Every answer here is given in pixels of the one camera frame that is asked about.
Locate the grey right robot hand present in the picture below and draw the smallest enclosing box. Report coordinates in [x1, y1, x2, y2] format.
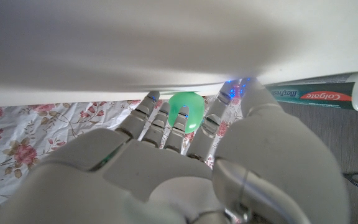
[0, 77, 351, 224]

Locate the black stand foot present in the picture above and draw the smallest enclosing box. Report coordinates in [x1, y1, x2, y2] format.
[342, 172, 358, 190]

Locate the green egg-shaped ball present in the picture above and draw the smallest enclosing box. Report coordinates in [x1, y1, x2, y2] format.
[168, 91, 205, 135]

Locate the cream table mat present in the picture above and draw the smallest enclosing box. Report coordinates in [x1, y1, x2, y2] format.
[0, 0, 358, 108]

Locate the floral backdrop cloth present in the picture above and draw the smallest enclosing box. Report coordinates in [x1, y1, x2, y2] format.
[0, 93, 245, 222]

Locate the green Colgate toothpaste tube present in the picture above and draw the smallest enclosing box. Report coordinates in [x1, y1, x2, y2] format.
[265, 70, 358, 112]

